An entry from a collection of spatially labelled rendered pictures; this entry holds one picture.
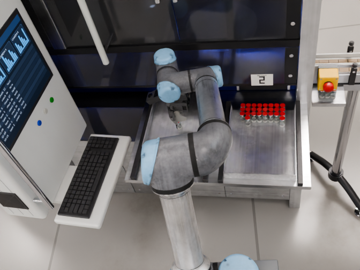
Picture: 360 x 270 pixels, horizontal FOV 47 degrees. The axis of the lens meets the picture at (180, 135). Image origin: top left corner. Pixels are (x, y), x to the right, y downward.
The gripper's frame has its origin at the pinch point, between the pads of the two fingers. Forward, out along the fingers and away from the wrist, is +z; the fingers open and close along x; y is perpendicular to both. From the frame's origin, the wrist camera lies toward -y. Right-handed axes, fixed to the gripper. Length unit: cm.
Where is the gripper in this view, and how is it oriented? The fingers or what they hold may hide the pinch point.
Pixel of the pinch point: (175, 119)
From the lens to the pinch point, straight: 169.7
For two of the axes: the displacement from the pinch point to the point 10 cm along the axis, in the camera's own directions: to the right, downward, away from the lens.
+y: 9.7, 0.1, -2.3
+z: 1.7, 6.2, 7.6
